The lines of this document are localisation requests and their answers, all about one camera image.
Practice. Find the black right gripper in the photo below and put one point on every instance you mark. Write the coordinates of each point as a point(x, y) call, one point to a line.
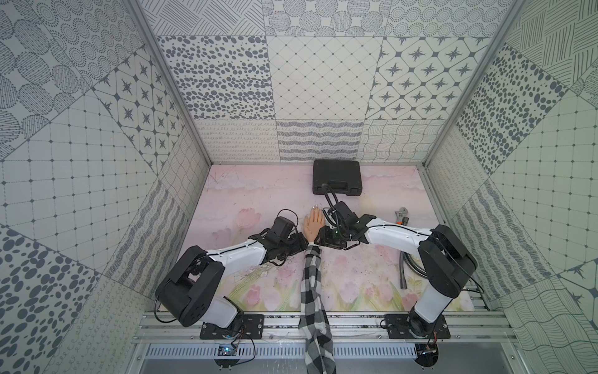
point(324, 238)

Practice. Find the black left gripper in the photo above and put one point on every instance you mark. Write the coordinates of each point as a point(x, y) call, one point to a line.
point(293, 245)

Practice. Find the mannequin hand with glitter nails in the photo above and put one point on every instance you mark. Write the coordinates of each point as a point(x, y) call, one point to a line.
point(313, 222)

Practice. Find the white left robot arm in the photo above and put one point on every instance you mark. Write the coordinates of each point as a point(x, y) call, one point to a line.
point(188, 292)

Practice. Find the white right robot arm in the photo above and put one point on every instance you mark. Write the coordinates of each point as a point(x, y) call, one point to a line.
point(447, 263)

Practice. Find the black plastic tool case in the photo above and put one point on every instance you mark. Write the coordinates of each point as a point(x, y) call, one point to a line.
point(343, 176)

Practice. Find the black white plaid sleeve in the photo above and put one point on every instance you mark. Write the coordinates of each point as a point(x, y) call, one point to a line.
point(315, 308)

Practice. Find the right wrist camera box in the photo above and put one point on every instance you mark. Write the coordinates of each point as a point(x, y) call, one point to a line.
point(342, 215)

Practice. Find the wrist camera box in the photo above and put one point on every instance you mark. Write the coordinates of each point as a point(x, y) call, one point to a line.
point(342, 215)
point(281, 229)

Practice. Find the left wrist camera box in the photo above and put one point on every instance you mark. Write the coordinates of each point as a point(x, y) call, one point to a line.
point(281, 229)

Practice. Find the orange handled adjustable wrench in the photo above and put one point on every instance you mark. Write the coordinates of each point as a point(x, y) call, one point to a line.
point(402, 216)

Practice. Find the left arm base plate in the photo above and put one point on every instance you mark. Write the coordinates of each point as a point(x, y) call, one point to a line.
point(244, 326)

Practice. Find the aluminium mounting rail frame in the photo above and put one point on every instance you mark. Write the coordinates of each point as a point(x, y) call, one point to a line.
point(346, 342)

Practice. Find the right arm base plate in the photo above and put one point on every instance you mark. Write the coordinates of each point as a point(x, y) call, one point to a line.
point(410, 326)

